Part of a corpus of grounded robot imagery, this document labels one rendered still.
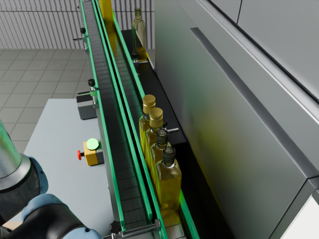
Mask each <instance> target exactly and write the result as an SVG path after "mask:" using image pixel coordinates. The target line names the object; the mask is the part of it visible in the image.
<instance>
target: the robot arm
mask: <svg viewBox="0 0 319 239"><path fill-rule="evenodd" d="M47 191H48V180H47V177H46V174H45V173H44V172H43V170H42V167H41V165H40V164H39V163H38V161H37V160H36V159H35V158H34V157H32V156H26V155H25V154H23V153H20V152H18V151H17V149H16V147H15V145H14V143H13V142H12V140H11V138H10V136H9V134H8V132H7V130H6V128H5V126H4V124H3V123H2V121H1V119H0V239H103V238H102V236H101V235H100V234H99V233H98V232H97V231H95V230H94V229H91V228H87V227H86V226H85V225H84V224H83V223H82V222H81V221H80V220H79V219H78V218H77V217H76V216H75V215H74V214H73V213H72V212H71V211H70V209H69V207H68V206H67V205H66V204H65V203H63V202H62V201H61V200H60V199H59V198H57V197H56V196H55V195H53V194H50V193H46V192H47ZM20 212H22V213H21V220H22V224H21V225H19V226H18V227H17V228H15V229H14V230H11V229H9V228H7V227H4V226H3V224H5V223H6V222H8V221H9V220H11V219H12V218H13V217H15V216H16V215H17V214H19V213H20Z"/></svg>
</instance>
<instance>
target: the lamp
mask: <svg viewBox="0 0 319 239"><path fill-rule="evenodd" d="M86 145H87V149H88V150H90V151H94V150H96V149H97V148H98V147H99V144H98V141H97V140H96V139H94V138H91V139H89V140H88V141H87V143H86Z"/></svg>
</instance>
